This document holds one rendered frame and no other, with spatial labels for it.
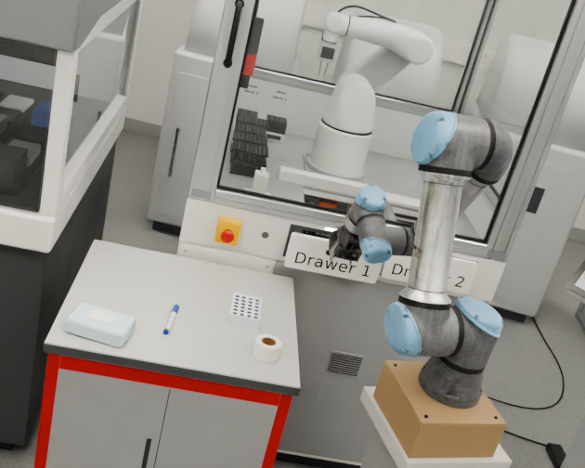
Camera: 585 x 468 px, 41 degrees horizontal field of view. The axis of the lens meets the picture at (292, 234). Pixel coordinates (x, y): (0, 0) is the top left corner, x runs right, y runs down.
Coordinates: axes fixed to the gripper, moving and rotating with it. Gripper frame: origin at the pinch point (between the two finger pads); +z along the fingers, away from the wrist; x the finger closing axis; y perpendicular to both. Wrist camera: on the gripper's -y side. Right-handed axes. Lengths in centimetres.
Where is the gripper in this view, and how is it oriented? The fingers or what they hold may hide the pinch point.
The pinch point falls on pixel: (339, 253)
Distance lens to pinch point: 228.8
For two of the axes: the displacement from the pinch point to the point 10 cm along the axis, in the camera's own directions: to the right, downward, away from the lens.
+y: -1.0, 8.5, -5.2
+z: -2.0, 4.9, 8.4
